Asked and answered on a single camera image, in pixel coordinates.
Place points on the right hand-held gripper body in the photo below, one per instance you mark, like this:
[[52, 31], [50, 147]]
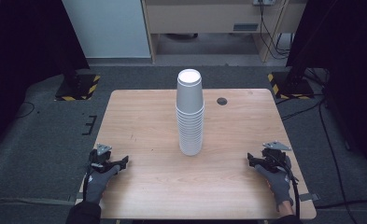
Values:
[[274, 155]]

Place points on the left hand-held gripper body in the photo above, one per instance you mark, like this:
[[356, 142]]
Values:
[[101, 155]]

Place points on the stack of white paper cups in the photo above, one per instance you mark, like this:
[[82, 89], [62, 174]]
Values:
[[189, 124]]

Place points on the person's right hand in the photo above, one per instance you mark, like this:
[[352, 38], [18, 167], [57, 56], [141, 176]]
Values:
[[278, 185]]

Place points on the grey tape strip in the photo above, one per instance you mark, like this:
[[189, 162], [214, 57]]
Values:
[[308, 197]]

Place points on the dark round table grommet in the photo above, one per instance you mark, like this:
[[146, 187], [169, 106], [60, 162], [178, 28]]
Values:
[[222, 101]]

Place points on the black stand with striped base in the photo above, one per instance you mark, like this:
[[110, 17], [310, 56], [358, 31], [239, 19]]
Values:
[[78, 88], [291, 87]]

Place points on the dark curtain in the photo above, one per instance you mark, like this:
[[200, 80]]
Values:
[[352, 62], [22, 46]]

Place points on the white panel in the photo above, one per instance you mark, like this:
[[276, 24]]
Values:
[[109, 28]]

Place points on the blue-grey desk label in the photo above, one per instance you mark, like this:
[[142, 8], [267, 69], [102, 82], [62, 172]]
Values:
[[245, 27]]

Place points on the beige desk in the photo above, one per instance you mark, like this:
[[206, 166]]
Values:
[[203, 15]]

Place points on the grey power strip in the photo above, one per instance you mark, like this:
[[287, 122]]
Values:
[[263, 2]]

